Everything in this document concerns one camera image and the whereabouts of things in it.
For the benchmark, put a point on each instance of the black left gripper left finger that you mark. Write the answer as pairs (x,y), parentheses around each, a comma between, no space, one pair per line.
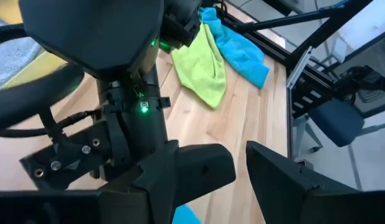
(198,168)

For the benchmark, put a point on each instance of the lime green microfiber towel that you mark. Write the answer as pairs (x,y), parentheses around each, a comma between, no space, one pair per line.
(202,68)

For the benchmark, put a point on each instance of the blue padded stool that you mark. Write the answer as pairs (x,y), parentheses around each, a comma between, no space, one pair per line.
(335,121)

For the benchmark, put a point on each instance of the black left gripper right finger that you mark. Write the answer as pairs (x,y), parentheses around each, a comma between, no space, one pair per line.
(279,186)

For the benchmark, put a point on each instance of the teal microfiber towel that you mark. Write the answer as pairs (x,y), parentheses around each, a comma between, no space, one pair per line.
(239,49)
(184,216)

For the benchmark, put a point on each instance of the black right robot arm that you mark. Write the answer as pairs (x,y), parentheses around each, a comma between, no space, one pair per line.
(93,31)

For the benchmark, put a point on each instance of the yellow translucent plastic bin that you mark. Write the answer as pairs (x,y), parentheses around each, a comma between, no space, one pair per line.
(36,68)

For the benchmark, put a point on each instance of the grey microfiber towel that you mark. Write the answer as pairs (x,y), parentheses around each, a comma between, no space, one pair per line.
(12,56)

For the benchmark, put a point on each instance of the silver aluminium bracket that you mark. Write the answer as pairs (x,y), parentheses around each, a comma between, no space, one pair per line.
(300,67)

